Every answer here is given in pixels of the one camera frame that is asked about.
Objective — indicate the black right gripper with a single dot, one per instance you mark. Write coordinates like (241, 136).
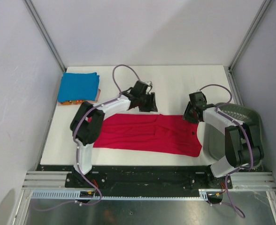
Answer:
(187, 116)

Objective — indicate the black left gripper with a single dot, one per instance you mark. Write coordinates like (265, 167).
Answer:
(150, 106)

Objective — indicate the red t shirt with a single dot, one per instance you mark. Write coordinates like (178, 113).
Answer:
(150, 132)

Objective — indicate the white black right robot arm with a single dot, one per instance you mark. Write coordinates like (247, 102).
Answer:
(221, 168)

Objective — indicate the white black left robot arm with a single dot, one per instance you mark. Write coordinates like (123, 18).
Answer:
(87, 123)

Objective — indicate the dark green plastic tray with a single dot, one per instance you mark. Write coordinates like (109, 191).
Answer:
(241, 127)

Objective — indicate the folded blue t shirt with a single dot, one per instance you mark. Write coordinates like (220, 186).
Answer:
(77, 86)

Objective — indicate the folded orange patterned t shirt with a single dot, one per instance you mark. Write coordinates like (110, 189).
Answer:
(78, 102)

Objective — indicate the aluminium profile crossbar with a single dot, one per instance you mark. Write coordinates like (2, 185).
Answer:
(253, 181)

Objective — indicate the grey slotted cable duct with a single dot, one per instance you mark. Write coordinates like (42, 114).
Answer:
(84, 195)

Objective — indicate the right aluminium frame post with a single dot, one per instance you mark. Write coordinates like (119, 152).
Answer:
(258, 19)

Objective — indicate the aluminium frame post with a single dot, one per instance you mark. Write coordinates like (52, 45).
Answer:
(258, 19)
(44, 33)

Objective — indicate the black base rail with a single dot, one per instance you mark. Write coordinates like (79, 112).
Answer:
(148, 180)

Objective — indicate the left aluminium frame post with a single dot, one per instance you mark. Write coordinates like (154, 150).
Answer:
(44, 33)

